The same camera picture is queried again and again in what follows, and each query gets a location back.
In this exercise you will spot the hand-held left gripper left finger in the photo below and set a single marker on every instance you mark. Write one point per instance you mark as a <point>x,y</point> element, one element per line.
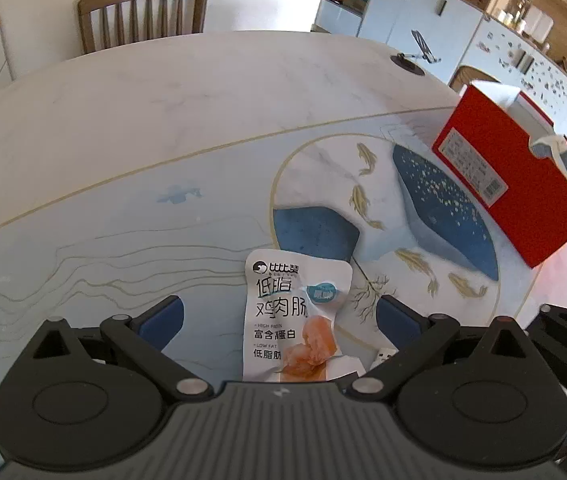
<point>163,322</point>

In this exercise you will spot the red cardboard box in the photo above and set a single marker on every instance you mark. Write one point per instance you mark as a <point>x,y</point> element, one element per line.
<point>513,200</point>

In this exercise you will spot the metal phone stand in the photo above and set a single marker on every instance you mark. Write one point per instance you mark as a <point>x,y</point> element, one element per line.
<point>423,47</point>

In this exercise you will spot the grey wall cabinet unit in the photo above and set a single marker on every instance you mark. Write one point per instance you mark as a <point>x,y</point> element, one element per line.
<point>413,15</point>

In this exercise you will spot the white marble desktop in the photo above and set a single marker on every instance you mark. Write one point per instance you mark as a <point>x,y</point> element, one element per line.
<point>163,110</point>

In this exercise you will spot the glass storage jar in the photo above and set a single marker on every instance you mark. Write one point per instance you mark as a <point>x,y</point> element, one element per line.
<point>521,5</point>

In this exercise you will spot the blue white tissue pack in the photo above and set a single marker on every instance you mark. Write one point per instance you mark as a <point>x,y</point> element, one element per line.
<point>561,152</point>

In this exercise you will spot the white fridge with magnets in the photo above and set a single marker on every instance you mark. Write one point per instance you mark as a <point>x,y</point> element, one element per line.
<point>503,50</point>

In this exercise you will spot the white sausage packet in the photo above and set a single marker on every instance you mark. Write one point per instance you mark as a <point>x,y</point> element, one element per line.
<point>283,310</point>

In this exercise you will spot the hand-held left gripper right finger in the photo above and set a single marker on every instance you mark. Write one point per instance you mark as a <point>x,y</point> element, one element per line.
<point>396,322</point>

